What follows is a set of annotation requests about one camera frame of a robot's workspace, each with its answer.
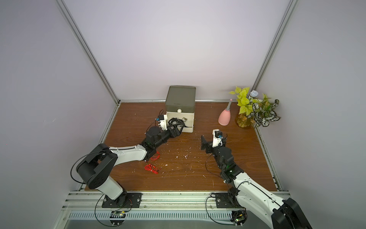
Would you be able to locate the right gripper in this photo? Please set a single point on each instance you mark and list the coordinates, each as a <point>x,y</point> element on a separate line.
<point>210,147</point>

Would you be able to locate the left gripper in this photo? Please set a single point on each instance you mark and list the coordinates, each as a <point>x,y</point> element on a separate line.
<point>173,133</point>

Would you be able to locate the black earphones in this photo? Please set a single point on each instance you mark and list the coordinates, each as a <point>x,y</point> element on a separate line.
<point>176,122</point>

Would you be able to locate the cream drawer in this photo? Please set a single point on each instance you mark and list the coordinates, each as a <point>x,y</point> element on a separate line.
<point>188,119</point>

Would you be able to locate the olive green top drawer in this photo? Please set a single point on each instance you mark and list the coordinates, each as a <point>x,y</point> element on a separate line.
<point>183,109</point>

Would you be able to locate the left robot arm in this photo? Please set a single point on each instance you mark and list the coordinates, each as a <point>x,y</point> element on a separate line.
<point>96,167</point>

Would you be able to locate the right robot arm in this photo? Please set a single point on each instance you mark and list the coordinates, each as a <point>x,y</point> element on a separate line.
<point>275,211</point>

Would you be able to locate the red earphones upper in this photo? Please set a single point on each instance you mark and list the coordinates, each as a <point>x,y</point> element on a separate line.
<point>155,156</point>

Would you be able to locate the red earphones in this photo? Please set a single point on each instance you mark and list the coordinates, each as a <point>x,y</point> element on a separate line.
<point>155,156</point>
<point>152,168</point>

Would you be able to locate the three-tier drawer cabinet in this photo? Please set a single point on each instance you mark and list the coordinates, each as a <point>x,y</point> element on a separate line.
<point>181,95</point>

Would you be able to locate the red earphones lower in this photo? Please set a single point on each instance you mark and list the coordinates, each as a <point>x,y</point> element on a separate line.
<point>152,168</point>

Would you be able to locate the pink vase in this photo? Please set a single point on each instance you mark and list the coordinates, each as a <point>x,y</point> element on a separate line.
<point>225,116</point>

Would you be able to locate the potted green plant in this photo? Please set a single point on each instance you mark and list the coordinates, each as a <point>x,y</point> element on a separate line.
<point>254,111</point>

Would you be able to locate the right controller board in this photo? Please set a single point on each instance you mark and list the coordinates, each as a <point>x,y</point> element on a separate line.
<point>239,217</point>

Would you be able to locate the controller board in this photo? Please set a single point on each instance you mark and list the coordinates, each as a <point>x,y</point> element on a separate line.
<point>117,218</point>
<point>239,217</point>

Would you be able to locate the left controller board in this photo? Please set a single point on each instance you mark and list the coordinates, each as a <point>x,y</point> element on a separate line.
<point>117,218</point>

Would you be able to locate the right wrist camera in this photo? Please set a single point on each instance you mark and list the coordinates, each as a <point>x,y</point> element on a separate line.
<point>217,138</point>

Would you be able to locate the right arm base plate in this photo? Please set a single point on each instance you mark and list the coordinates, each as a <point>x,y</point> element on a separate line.
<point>226,200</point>

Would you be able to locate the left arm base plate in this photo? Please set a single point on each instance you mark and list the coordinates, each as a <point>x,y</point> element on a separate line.
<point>125,200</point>

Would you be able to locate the aluminium mounting rail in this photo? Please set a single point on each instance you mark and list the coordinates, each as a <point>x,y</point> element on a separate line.
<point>150,200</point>

